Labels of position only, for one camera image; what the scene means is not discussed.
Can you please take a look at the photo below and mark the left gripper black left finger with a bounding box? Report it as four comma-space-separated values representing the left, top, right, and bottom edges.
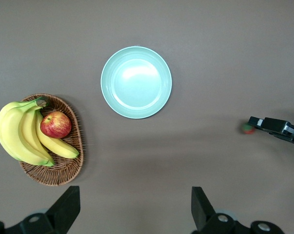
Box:
45, 185, 81, 234

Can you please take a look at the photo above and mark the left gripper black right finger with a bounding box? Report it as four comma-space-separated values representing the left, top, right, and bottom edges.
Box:
191, 186, 225, 234

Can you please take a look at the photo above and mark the red strawberry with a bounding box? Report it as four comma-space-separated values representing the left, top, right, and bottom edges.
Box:
241, 122, 255, 136

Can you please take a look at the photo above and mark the pale green round plate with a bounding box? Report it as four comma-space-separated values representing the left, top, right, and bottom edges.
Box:
100, 45, 173, 120

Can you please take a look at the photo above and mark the brown wicker basket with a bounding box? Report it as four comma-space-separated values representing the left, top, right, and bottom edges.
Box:
18, 93, 85, 187

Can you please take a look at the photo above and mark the brown table cloth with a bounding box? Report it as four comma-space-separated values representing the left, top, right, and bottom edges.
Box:
0, 0, 294, 234

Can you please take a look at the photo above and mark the red apple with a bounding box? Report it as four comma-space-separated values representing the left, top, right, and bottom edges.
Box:
40, 111, 72, 139

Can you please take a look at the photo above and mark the yellow banana bunch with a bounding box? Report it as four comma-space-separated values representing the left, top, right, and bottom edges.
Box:
0, 97, 80, 168

